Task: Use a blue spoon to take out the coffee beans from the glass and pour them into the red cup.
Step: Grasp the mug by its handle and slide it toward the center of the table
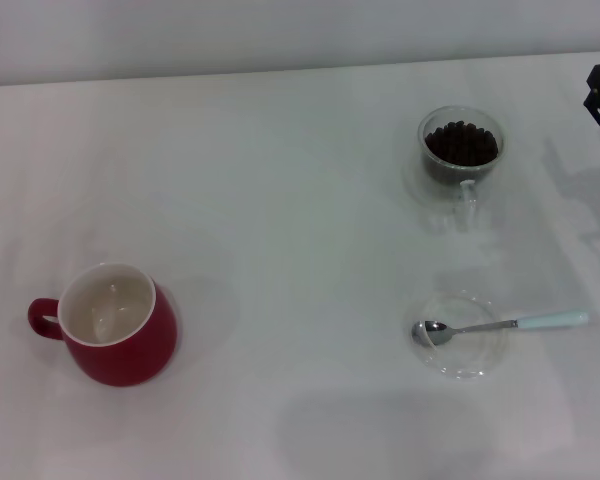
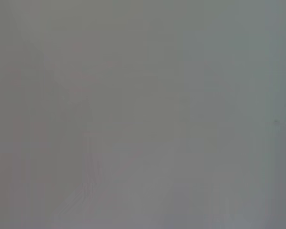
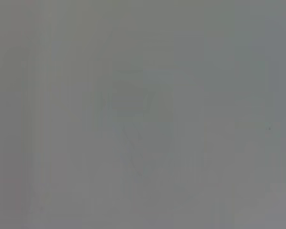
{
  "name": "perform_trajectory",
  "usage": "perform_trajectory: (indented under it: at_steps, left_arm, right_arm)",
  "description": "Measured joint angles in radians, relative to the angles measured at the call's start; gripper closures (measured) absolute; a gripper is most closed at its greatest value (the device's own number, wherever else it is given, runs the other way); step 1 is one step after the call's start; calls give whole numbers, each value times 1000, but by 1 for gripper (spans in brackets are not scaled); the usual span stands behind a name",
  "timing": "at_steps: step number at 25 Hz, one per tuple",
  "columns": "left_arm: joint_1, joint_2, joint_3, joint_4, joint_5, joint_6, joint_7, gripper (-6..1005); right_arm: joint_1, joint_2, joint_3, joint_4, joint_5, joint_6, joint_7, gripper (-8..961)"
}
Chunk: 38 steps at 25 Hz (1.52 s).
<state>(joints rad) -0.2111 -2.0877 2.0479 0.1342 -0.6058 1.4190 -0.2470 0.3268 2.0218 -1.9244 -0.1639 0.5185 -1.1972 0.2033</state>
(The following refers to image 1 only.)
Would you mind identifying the clear glass cup with handle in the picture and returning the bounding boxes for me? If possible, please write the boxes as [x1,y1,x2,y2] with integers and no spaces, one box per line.
[417,104,506,234]

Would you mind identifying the red ceramic mug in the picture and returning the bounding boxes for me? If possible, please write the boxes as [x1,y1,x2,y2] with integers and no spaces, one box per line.
[27,262,181,387]

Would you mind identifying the coffee beans heap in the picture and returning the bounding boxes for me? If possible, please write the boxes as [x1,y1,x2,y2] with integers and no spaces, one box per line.
[422,118,500,185]

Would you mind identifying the clear glass saucer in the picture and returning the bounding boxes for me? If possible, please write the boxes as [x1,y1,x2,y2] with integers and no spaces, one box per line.
[410,291,510,381]

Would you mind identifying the metal spoon light blue handle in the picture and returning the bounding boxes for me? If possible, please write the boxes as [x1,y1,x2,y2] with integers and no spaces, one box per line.
[410,310,591,347]

